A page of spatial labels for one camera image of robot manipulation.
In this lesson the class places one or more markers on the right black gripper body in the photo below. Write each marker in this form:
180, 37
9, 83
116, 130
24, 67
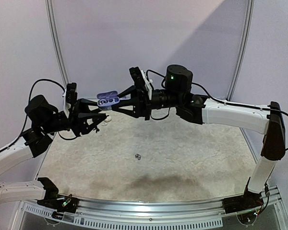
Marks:
142, 103

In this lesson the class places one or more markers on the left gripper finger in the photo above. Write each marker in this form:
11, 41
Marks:
89, 121
84, 105

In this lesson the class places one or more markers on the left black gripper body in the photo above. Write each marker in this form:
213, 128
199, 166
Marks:
74, 123

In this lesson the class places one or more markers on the left aluminium corner post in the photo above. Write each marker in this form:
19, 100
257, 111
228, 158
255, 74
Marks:
56, 41

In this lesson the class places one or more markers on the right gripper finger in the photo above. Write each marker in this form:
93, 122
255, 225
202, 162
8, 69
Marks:
130, 107
128, 93

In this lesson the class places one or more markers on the right aluminium corner post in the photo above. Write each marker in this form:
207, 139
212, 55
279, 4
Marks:
242, 48

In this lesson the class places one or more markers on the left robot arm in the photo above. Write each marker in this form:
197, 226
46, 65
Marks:
46, 120

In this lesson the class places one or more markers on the white earbud near cases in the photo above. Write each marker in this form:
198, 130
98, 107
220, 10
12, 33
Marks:
106, 121

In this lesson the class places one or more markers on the aluminium corner post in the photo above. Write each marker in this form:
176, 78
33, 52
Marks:
242, 48
56, 41

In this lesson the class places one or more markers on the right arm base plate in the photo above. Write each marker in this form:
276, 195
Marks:
243, 203

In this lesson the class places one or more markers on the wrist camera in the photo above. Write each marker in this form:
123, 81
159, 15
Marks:
141, 81
69, 98

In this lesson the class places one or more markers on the purple earbud charging case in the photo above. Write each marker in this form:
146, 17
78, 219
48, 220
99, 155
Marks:
111, 97

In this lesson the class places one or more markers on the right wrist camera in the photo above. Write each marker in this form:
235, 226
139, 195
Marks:
141, 81

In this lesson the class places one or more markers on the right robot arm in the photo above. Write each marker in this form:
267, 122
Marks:
204, 109

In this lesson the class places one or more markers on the aluminium front rail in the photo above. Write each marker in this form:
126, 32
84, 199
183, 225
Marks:
96, 214

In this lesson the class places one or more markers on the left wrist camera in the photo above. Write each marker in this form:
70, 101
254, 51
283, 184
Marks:
69, 98

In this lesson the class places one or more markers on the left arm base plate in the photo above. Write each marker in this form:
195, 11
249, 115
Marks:
61, 204

